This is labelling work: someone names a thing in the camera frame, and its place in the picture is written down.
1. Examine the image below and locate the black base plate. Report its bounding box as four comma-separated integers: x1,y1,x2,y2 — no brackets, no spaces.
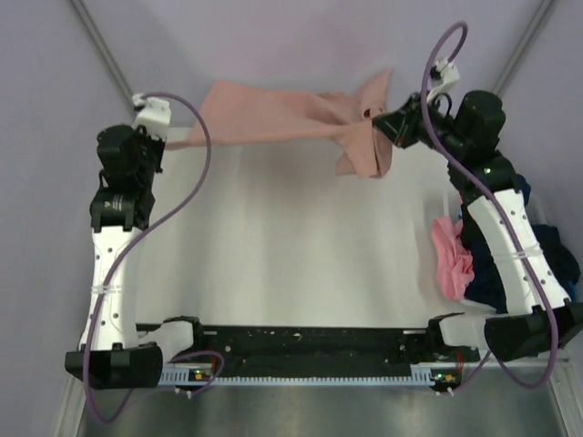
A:
183,325,480,377

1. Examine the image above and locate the bright pink t shirt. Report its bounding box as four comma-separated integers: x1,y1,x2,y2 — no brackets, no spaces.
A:
431,216,475,300

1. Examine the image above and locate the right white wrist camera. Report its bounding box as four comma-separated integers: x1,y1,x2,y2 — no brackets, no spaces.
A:
427,57,460,102

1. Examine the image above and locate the dusty pink t shirt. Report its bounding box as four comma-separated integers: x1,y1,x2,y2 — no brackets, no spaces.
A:
164,67,395,179

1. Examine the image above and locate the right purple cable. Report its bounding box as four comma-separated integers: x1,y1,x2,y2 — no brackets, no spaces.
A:
423,20,559,391

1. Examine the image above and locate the aluminium frame rail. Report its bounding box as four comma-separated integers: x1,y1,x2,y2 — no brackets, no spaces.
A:
66,0,134,114
491,0,557,97

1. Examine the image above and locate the aluminium frame rail left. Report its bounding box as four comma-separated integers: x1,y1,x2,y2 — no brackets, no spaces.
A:
66,0,134,114

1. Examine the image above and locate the white plastic bin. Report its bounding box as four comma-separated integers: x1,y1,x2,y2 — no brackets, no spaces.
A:
443,191,548,225

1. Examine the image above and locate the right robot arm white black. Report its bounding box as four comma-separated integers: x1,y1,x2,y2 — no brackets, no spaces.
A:
372,90,582,362

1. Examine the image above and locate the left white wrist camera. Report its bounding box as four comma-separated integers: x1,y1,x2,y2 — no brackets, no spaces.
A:
132,94,171,140

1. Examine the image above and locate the purple cable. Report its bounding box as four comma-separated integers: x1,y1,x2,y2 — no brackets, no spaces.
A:
423,20,559,391
82,92,225,423

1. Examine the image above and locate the black t shirt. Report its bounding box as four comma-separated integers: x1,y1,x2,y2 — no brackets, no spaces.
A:
460,203,484,249

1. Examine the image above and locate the light blue cable duct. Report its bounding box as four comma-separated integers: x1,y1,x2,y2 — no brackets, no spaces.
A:
159,367,458,388

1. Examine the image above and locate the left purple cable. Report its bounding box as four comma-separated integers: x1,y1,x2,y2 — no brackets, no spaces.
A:
82,92,225,423

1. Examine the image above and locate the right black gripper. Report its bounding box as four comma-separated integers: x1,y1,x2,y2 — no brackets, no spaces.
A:
371,89,466,158

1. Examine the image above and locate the navy blue t shirt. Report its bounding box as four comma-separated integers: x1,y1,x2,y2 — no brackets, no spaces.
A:
462,172,583,313

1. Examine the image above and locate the aluminium frame rail right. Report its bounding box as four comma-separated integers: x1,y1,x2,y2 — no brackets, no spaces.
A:
491,0,557,97

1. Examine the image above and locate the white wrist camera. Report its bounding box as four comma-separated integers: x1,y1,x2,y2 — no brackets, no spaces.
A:
132,94,171,140
427,57,460,102

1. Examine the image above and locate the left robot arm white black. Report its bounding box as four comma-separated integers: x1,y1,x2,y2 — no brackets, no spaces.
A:
65,122,207,390

